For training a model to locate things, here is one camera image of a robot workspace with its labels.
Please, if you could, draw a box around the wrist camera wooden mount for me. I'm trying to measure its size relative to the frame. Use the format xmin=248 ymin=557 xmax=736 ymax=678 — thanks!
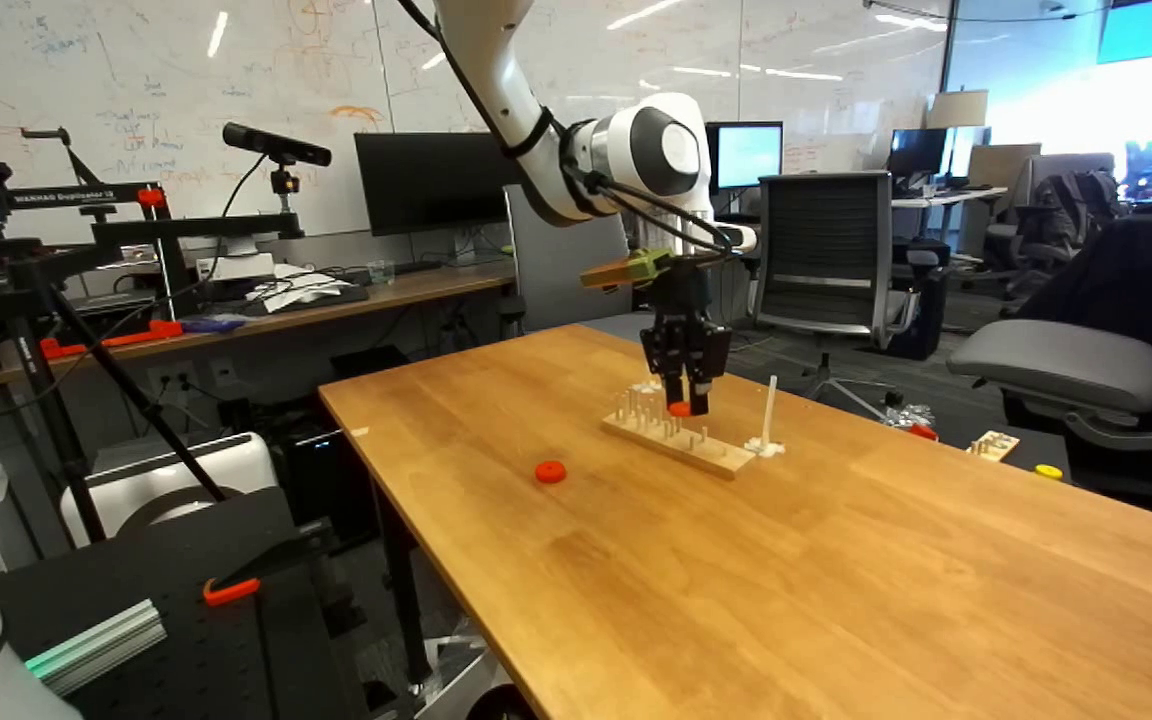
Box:
xmin=583 ymin=253 xmax=669 ymax=289

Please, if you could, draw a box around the lit computer monitor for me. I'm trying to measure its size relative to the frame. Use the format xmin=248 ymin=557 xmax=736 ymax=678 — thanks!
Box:
xmin=712 ymin=125 xmax=784 ymax=190

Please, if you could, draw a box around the black mesh office chair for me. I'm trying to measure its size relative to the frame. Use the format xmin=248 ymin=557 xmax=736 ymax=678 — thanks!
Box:
xmin=756 ymin=174 xmax=942 ymax=362

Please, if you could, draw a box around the black computer monitor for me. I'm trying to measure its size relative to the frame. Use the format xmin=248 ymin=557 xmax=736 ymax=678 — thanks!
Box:
xmin=354 ymin=134 xmax=519 ymax=237

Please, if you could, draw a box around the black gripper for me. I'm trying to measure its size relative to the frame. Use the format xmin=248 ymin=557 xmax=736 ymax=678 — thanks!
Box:
xmin=638 ymin=259 xmax=730 ymax=417

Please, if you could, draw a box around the white stand with rod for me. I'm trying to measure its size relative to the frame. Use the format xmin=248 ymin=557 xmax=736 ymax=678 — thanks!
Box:
xmin=743 ymin=375 xmax=784 ymax=460

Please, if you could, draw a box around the wooden peg board platform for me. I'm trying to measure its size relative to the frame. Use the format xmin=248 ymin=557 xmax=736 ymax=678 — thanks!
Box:
xmin=605 ymin=379 xmax=752 ymax=476

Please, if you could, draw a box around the grey office chair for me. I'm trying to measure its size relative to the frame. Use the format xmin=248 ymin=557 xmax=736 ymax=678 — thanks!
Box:
xmin=949 ymin=237 xmax=1152 ymax=526

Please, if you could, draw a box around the black camera tripod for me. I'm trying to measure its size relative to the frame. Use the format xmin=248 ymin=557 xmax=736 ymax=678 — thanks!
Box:
xmin=0 ymin=156 xmax=229 ymax=579

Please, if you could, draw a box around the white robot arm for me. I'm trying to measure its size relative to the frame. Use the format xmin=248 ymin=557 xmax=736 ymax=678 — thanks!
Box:
xmin=401 ymin=0 xmax=739 ymax=417

